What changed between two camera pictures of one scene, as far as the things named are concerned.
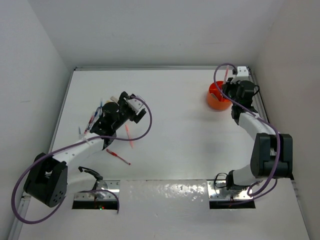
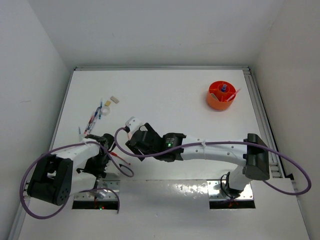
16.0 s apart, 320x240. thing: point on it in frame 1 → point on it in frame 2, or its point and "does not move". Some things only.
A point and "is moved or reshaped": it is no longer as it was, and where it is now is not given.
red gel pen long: [115, 154] does not move
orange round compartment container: [215, 99] does not move
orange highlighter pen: [226, 74] is moved or reshaped
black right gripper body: [232, 88] → [149, 129]
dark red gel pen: [89, 122] does not move
